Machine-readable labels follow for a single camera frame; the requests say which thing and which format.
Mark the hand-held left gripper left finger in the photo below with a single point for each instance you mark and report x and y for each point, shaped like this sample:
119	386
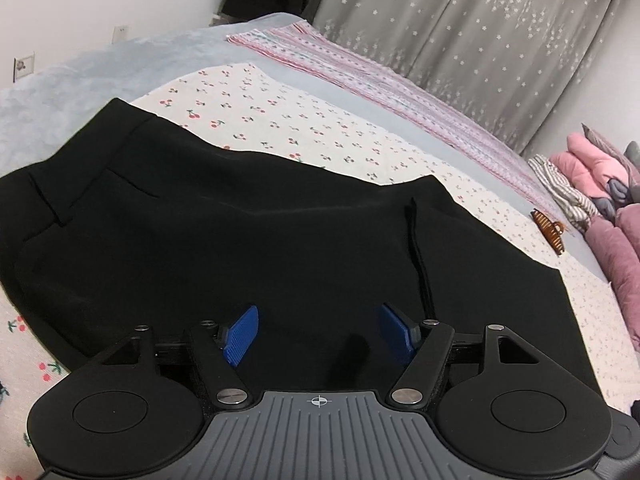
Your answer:
240	335

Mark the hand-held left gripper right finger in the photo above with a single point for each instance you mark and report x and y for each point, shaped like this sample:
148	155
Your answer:
397	332

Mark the black pants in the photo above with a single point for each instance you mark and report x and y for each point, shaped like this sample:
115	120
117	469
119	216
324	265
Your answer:
250	240

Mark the brown hair claw clip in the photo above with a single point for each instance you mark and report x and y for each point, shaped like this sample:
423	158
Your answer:
550	232

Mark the grey striped cloth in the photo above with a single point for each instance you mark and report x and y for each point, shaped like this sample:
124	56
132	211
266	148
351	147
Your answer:
562	190

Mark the cherry print bed sheet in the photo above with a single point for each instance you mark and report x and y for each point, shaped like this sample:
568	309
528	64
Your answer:
300	125

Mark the grey garment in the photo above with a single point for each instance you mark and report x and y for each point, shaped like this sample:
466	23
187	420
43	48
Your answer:
617	192

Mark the pink striped blanket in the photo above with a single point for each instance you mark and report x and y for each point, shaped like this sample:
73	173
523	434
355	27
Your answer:
350	65

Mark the mauve grey cushion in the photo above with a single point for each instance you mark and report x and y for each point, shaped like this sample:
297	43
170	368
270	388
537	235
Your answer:
602	137

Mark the grey star print curtain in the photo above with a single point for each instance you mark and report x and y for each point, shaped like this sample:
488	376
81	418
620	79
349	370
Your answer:
450	20

